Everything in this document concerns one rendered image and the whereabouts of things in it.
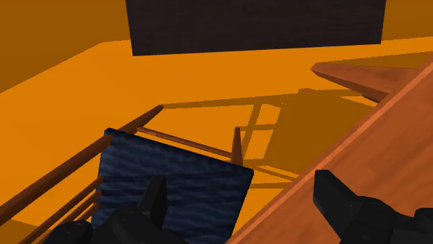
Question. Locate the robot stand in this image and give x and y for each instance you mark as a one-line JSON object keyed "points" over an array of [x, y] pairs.
{"points": [[257, 23]]}

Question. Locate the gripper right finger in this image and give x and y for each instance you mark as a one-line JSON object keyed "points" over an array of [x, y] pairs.
{"points": [[341, 202]]}

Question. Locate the wooden chair with blue seat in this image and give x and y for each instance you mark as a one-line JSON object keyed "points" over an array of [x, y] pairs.
{"points": [[176, 189]]}

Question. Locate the brown wooden table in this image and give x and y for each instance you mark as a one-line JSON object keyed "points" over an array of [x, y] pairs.
{"points": [[372, 162]]}

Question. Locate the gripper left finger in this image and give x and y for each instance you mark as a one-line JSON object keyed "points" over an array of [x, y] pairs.
{"points": [[152, 202]]}

